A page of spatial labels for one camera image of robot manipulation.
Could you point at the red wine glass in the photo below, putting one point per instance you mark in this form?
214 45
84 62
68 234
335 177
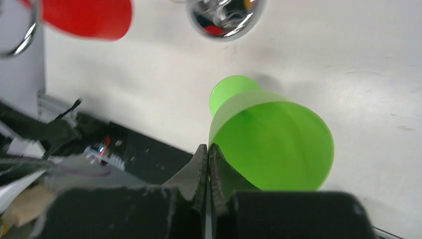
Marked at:
108 20

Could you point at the chrome wine glass rack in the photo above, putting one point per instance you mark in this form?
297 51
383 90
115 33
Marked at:
218 19

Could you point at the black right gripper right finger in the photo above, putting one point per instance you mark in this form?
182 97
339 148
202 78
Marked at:
241 211

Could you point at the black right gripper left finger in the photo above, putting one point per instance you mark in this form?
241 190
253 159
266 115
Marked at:
134 210

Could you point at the green wine glass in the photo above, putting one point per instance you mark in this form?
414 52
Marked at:
272 142

